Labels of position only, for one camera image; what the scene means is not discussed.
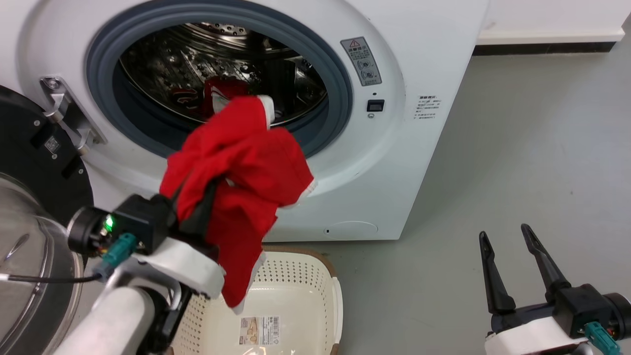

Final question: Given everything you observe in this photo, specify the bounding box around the steel washer drum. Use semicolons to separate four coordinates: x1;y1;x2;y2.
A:
118;22;329;130

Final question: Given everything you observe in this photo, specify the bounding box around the metal door hinge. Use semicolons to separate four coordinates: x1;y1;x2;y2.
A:
40;75;107;156

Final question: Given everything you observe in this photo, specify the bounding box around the grey rubber door gasket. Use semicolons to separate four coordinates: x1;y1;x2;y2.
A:
85;4;353;160

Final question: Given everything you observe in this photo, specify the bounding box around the small white text sticker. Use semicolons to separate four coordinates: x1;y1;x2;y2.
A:
414;95;442;121

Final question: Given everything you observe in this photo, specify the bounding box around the teal plug black left cable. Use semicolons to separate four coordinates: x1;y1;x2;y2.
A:
0;233;138;285

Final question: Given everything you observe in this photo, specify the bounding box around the red garment with white trim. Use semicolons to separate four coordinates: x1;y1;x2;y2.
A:
159;95;317;315

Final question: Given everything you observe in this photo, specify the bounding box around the paper barcode label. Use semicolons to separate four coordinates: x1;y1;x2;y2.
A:
239;316;281;346

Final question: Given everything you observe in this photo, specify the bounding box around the black round washer door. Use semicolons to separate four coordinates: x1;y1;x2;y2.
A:
0;85;95;355

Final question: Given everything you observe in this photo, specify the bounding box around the teal plug right cable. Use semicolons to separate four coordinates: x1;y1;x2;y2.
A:
584;321;623;355

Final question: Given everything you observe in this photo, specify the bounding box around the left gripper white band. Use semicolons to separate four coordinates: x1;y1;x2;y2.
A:
132;172;226;300

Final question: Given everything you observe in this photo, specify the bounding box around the grey warning sticker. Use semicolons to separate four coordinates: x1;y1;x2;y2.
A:
340;36;383;87

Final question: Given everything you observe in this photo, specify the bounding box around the white front-load washing machine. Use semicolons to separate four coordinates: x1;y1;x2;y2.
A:
0;0;491;243

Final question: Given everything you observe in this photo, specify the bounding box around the cream perforated laundry basket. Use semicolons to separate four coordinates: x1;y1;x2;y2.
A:
169;247;344;355

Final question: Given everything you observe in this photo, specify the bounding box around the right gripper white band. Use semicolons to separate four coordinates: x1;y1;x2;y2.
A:
478;223;591;355

